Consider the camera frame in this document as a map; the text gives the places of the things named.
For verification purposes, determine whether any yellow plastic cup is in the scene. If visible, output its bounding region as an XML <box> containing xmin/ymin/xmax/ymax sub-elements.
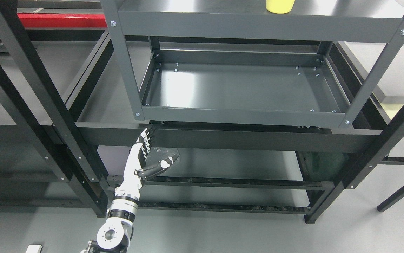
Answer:
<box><xmin>265</xmin><ymin>0</ymin><xmax>295</xmax><ymax>14</ymax></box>

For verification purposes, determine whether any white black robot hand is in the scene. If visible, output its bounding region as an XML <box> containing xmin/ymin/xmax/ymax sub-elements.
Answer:
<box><xmin>114</xmin><ymin>124</ymin><xmax>180</xmax><ymax>201</ymax></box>

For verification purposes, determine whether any grey metal shelf unit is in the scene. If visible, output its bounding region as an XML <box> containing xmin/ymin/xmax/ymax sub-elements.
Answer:
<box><xmin>101</xmin><ymin>0</ymin><xmax>404</xmax><ymax>128</ymax></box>

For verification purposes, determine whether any black metal shelf rack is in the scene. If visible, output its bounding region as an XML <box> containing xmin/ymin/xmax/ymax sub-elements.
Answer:
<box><xmin>0</xmin><ymin>0</ymin><xmax>404</xmax><ymax>224</ymax></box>

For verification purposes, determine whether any red metal beam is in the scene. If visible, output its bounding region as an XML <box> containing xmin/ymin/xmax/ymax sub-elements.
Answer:
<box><xmin>7</xmin><ymin>13</ymin><xmax>107</xmax><ymax>28</ymax></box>

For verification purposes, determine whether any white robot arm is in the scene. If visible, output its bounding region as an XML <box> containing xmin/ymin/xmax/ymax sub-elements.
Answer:
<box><xmin>81</xmin><ymin>194</ymin><xmax>139</xmax><ymax>253</ymax></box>

